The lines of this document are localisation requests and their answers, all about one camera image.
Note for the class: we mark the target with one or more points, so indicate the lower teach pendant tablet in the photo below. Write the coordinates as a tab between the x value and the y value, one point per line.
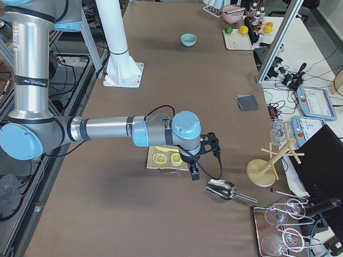
305	127

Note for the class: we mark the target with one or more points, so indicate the wooden cutting board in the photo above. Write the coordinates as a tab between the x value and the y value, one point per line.
166	166

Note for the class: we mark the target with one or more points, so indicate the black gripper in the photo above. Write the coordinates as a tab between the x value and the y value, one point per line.
188	159

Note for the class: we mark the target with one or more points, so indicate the wine glass rack tray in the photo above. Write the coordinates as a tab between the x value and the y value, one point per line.
262	228

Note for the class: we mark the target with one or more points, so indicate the aluminium frame post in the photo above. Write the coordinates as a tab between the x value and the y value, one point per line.
281	33

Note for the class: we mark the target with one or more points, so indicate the green lime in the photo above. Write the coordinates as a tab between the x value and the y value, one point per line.
228	30

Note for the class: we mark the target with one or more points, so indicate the cream plastic tray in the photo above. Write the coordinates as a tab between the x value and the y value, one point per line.
237	41

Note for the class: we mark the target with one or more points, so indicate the pink bowl with ice cubes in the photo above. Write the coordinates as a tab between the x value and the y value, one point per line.
234	17

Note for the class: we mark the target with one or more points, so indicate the metal scoop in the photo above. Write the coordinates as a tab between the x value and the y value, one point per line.
226	190

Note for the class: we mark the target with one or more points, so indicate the yellow lemon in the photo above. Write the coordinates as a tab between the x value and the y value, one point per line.
243	30

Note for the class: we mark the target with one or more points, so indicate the black monitor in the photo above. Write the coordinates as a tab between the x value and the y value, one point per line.
320	171

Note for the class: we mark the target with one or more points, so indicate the wooden cup tree stand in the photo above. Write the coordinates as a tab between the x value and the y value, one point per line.
263	173

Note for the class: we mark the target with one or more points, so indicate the copper wire bottle rack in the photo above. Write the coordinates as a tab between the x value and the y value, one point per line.
254	27

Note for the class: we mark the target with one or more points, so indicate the lemon slice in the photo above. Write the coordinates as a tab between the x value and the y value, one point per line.
176	159
159	158

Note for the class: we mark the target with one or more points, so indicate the grey folded cloth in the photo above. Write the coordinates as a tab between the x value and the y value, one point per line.
247	102

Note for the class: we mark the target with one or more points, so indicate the light green ceramic bowl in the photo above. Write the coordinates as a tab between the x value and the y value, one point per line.
188	39

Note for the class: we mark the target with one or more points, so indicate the lower wine glass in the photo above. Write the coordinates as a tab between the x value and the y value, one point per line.
288	242

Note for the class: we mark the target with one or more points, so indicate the upper teach pendant tablet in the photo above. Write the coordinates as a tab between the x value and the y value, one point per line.
315	102

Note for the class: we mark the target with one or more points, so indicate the teach pendant tablet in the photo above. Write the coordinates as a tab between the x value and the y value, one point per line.
305	127
315	102

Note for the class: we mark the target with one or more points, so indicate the yellow plastic knife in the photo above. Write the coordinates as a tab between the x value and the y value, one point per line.
166	149

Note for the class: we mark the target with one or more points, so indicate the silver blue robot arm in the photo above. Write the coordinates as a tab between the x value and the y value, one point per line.
33	130

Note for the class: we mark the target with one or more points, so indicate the upper wine glass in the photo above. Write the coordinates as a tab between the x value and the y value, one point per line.
282	213

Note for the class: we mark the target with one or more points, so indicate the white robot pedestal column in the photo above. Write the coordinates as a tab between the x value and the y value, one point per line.
122	70

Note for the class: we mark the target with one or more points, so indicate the metal tongs handle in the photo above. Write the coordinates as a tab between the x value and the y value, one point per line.
234	11

